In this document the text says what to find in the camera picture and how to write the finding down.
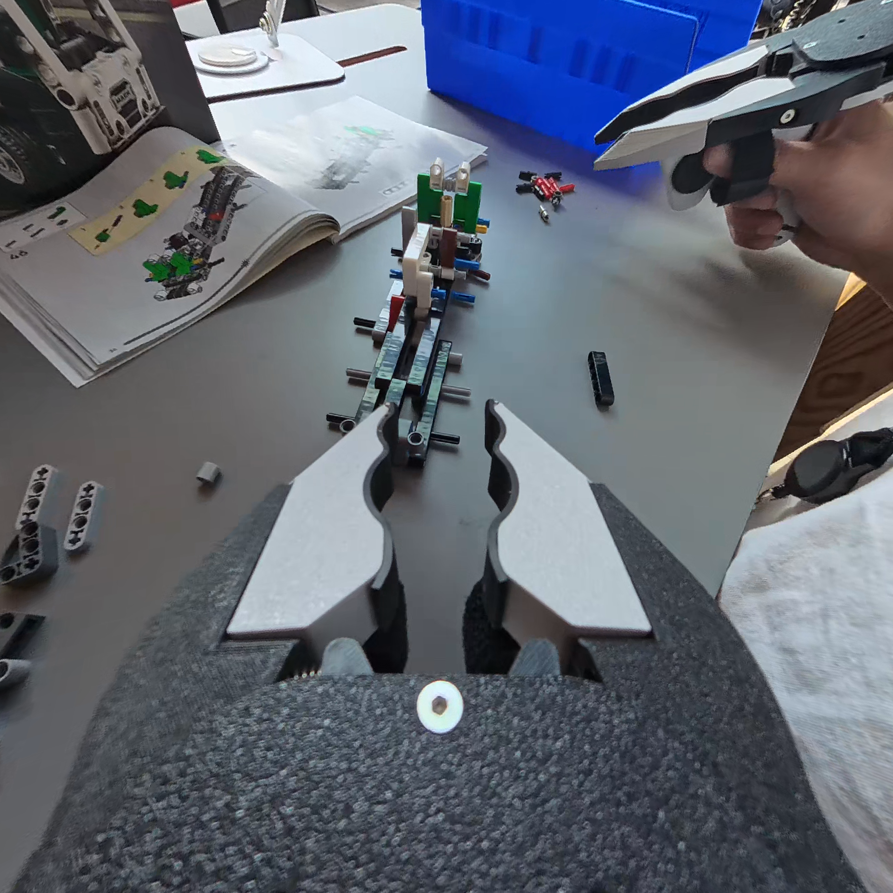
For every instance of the blue plastic bin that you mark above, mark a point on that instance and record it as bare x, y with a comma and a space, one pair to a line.
558, 70

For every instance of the white round disc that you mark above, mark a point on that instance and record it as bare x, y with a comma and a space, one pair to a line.
230, 57

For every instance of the cluster of red black pins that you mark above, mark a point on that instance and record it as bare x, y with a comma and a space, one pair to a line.
545, 187

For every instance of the metal clip stand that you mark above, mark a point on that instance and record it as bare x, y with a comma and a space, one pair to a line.
273, 24

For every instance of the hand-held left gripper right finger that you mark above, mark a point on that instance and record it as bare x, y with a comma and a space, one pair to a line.
565, 551

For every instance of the person's right hand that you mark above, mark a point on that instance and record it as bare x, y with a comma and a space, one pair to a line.
837, 195

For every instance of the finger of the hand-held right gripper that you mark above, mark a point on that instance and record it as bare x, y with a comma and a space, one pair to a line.
663, 139
697, 84

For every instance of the grey lego connector piece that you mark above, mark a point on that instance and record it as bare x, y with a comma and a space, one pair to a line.
10, 671

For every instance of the dark grey angled lego beam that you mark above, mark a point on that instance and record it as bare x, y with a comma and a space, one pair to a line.
31, 558

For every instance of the white rounded desk pad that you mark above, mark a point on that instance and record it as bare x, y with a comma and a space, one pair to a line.
307, 66

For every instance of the black lego beam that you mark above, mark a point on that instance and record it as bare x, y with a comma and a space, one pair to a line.
601, 380

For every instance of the lego set box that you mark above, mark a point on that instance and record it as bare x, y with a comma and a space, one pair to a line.
84, 84

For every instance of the lego truck chassis model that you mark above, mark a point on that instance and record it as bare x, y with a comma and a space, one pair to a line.
418, 265

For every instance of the small grey lego bush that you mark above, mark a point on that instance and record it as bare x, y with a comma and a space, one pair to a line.
209, 473

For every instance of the black round device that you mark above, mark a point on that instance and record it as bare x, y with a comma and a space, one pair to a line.
823, 467

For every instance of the light grey clothing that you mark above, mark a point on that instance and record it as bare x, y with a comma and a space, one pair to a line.
823, 628

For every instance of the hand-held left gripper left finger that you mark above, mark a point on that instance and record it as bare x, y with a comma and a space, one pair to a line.
314, 551

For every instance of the light grey lego beam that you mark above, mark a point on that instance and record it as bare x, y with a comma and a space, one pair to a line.
84, 520
38, 492

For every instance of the open lego instruction booklet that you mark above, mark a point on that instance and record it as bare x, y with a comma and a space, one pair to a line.
104, 293

